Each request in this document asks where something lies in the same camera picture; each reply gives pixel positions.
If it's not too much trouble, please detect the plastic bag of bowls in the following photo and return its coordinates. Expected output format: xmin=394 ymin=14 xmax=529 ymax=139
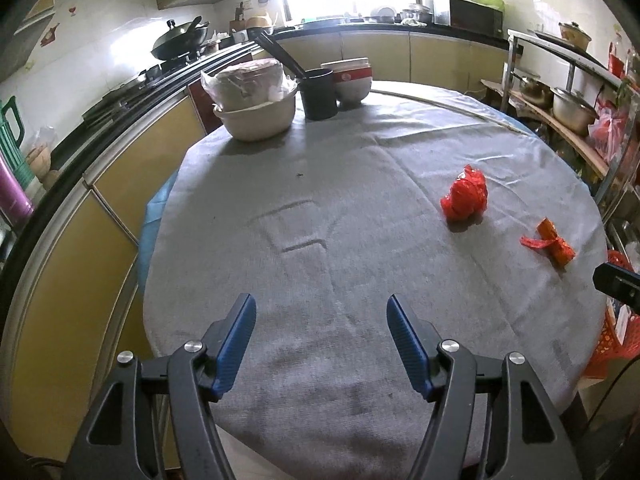
xmin=201 ymin=59 xmax=299 ymax=111

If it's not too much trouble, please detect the black utensil holder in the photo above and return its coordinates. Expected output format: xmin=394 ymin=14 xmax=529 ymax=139
xmin=299 ymin=68 xmax=338 ymax=121

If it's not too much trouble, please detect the black wok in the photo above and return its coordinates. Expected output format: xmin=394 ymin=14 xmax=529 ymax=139
xmin=151 ymin=16 xmax=211 ymax=61

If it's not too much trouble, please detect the blue cloth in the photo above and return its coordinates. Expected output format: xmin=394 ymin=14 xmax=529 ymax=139
xmin=139 ymin=110 xmax=546 ymax=286

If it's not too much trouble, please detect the microwave oven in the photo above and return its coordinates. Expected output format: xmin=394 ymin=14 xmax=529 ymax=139
xmin=432 ymin=0 xmax=505 ymax=38

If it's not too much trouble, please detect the black utensil handle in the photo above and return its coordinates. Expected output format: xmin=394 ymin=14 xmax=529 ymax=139
xmin=250 ymin=29 xmax=308 ymax=81

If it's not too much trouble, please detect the maroon cabinet panel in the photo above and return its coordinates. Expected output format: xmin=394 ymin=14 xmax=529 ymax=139
xmin=187 ymin=80 xmax=221 ymax=136

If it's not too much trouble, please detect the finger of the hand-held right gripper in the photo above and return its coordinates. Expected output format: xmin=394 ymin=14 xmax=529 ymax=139
xmin=592 ymin=261 xmax=640 ymax=306

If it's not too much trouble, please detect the clear bag with food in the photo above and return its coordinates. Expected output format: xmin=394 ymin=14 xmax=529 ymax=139
xmin=25 ymin=125 xmax=58 ymax=171

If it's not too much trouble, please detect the steel cooking pot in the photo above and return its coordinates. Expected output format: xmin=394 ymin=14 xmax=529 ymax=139
xmin=400 ymin=4 xmax=433 ymax=25

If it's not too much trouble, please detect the red plastic bag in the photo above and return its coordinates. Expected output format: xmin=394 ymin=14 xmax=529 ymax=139
xmin=587 ymin=100 xmax=631 ymax=166

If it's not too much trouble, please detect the stack of red white bowls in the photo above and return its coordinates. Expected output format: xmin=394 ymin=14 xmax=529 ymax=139
xmin=321 ymin=57 xmax=373 ymax=108

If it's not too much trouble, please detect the green thermos jug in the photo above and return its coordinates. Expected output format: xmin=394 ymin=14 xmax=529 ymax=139
xmin=0 ymin=97 xmax=36 ymax=186

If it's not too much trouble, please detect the large steel pot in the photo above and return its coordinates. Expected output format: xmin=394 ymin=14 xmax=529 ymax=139
xmin=550 ymin=86 xmax=600 ymax=135

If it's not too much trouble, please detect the small steel pot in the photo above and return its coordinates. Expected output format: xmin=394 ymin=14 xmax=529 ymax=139
xmin=517 ymin=75 xmax=553 ymax=107

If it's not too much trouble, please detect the orange red candy wrapper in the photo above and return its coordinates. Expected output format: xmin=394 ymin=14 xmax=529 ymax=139
xmin=520 ymin=217 xmax=576 ymax=266

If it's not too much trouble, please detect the red plastic basket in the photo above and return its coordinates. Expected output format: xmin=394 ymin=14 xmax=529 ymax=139
xmin=582 ymin=249 xmax=640 ymax=381

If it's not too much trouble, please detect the black gas stove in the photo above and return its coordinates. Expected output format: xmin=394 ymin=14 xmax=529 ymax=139
xmin=82 ymin=45 xmax=221 ymax=121

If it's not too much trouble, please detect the pale basin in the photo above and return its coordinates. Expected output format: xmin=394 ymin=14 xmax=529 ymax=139
xmin=214 ymin=92 xmax=298 ymax=141

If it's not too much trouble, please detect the pink bottle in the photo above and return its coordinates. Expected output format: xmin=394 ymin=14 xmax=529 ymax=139
xmin=0 ymin=155 xmax=36 ymax=221

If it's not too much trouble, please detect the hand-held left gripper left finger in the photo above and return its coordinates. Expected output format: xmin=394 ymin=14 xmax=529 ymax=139
xmin=62 ymin=292 xmax=258 ymax=480

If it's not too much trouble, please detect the crumpled red wrapper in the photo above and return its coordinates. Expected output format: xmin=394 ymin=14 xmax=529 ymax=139
xmin=440 ymin=164 xmax=488 ymax=222

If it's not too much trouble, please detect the metal rack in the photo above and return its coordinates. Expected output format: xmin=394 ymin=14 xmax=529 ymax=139
xmin=480 ymin=29 xmax=640 ymax=221

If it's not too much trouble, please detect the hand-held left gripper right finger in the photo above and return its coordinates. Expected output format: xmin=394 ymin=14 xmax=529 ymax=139
xmin=386 ymin=294 xmax=583 ymax=480

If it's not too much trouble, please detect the lidded pot with pattern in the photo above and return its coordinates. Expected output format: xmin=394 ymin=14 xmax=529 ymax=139
xmin=559 ymin=21 xmax=593 ymax=51

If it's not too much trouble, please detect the grey tablecloth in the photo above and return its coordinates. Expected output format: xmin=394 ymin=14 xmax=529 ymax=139
xmin=142 ymin=80 xmax=606 ymax=466

